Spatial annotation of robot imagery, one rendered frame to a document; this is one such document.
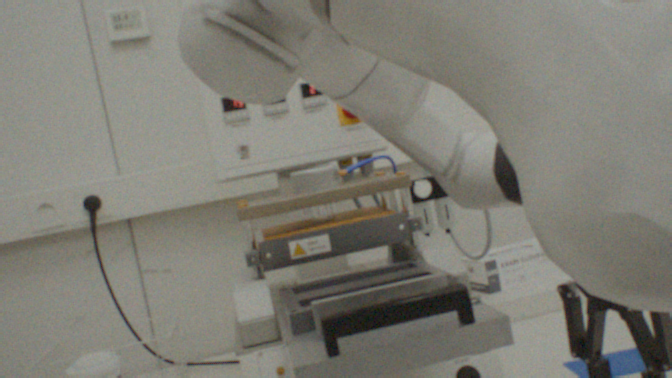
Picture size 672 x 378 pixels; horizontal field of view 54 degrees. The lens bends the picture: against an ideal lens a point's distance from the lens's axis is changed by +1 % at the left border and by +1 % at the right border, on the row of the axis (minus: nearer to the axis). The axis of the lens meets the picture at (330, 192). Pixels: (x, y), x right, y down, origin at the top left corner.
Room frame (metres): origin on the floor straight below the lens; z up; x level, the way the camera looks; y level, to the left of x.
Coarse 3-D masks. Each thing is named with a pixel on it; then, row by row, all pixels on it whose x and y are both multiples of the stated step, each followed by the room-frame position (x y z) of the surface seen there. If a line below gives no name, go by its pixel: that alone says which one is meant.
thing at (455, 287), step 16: (432, 288) 0.65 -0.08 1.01; (448, 288) 0.64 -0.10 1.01; (464, 288) 0.64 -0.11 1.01; (368, 304) 0.63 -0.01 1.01; (384, 304) 0.63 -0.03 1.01; (400, 304) 0.63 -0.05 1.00; (416, 304) 0.63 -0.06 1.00; (432, 304) 0.63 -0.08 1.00; (448, 304) 0.63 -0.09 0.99; (464, 304) 0.64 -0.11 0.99; (320, 320) 0.63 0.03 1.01; (336, 320) 0.62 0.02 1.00; (352, 320) 0.62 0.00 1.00; (368, 320) 0.62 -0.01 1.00; (384, 320) 0.63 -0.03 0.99; (400, 320) 0.63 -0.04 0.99; (464, 320) 0.64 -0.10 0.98; (336, 336) 0.62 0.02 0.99; (336, 352) 0.62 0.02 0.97
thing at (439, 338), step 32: (384, 288) 0.70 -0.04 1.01; (416, 288) 0.70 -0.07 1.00; (416, 320) 0.69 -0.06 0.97; (448, 320) 0.67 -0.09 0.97; (480, 320) 0.64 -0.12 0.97; (288, 352) 0.67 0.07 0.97; (320, 352) 0.64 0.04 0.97; (352, 352) 0.62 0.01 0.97; (384, 352) 0.62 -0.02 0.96; (416, 352) 0.63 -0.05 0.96; (448, 352) 0.63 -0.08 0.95; (480, 352) 0.64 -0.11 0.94
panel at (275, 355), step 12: (276, 348) 0.86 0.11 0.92; (264, 360) 0.86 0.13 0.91; (276, 360) 0.86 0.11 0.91; (288, 360) 0.86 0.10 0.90; (456, 360) 0.87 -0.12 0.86; (468, 360) 0.87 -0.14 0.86; (480, 360) 0.87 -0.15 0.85; (264, 372) 0.85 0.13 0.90; (276, 372) 0.85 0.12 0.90; (288, 372) 0.85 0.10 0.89; (408, 372) 0.86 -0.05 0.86; (420, 372) 0.86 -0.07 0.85; (432, 372) 0.86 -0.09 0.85; (444, 372) 0.86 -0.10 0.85; (456, 372) 0.86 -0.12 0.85; (480, 372) 0.86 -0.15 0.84
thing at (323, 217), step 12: (324, 204) 1.06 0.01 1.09; (312, 216) 1.07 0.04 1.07; (324, 216) 1.06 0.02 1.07; (336, 216) 1.10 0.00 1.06; (348, 216) 1.06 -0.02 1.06; (360, 216) 1.02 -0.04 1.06; (372, 216) 1.00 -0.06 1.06; (264, 228) 1.14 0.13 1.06; (276, 228) 1.09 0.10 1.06; (288, 228) 1.05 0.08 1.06; (300, 228) 1.01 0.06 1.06; (312, 228) 0.99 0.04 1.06; (264, 240) 1.03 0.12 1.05
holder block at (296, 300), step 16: (368, 272) 0.89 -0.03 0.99; (384, 272) 0.89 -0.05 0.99; (400, 272) 0.84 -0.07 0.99; (416, 272) 0.82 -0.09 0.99; (432, 272) 0.80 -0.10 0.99; (448, 272) 0.78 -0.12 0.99; (288, 288) 0.88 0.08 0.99; (304, 288) 0.87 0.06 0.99; (320, 288) 0.83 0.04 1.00; (336, 288) 0.82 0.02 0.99; (352, 288) 0.80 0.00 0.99; (368, 288) 0.80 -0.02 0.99; (288, 304) 0.78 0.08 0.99; (304, 304) 0.79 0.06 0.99; (288, 320) 0.77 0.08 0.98; (304, 320) 0.73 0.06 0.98
